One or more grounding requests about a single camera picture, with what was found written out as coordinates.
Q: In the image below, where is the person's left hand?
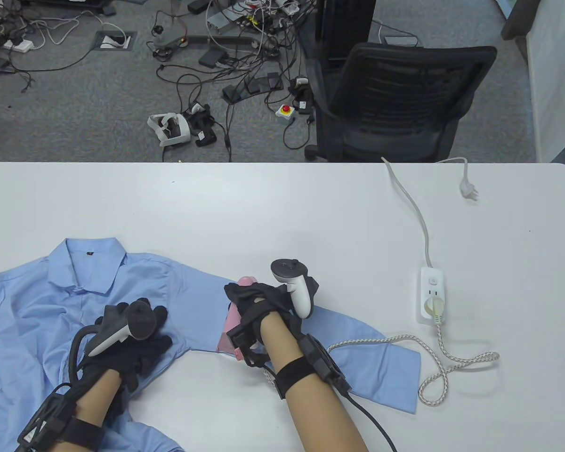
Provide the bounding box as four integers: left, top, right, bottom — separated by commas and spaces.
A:
80, 305, 174, 392

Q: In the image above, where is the person's right hand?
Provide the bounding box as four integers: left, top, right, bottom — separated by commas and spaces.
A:
224, 282, 293, 369

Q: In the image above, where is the pink electric iron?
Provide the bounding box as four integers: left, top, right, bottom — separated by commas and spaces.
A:
216, 276, 258, 362

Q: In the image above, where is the black and white controller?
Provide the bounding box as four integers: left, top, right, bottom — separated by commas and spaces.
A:
70, 302, 161, 384
270, 258, 321, 319

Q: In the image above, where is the light blue long-sleeve shirt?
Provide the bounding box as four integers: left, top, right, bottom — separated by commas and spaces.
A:
0, 237, 422, 452

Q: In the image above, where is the white braided iron cord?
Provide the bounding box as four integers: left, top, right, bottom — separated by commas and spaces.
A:
327, 298, 500, 406

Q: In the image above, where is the person's right forearm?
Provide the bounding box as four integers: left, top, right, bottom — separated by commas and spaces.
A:
259, 313, 368, 452

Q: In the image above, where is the person's left forearm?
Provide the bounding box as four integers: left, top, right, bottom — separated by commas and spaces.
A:
52, 367, 124, 452

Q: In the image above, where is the white table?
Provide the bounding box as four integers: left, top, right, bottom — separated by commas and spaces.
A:
0, 161, 565, 452

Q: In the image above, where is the white VR headset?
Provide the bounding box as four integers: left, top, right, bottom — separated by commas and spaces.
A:
147, 113, 191, 147

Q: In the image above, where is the white black handheld scanner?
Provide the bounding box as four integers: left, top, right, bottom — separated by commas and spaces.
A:
290, 76, 314, 115

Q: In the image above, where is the black mesh office chair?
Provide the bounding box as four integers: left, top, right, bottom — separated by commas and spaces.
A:
305, 42, 498, 163

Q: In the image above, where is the grey desk leg base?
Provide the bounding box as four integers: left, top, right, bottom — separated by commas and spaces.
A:
152, 23, 260, 51

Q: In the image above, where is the silver aluminium profile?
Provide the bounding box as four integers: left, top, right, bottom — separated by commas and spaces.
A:
206, 9, 252, 34

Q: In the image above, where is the black computer tower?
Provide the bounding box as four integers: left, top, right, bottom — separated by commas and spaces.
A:
315, 0, 376, 64

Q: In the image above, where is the grey floor socket box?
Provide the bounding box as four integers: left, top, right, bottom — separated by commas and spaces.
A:
93, 31, 137, 51

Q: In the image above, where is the black desk foot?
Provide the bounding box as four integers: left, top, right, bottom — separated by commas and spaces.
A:
19, 0, 118, 17

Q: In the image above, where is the white partition panel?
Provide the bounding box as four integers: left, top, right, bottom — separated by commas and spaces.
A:
527, 0, 565, 163

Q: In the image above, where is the dark grey panel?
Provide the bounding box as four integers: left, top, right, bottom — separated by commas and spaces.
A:
501, 0, 542, 40

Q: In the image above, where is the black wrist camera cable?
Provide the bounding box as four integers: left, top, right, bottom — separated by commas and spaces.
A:
346, 393, 398, 452

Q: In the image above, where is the grey power strip cable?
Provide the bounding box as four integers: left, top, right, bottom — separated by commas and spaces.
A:
381, 157, 479, 270

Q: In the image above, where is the tangle of floor cables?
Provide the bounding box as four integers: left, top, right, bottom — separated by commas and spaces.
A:
0, 0, 318, 163

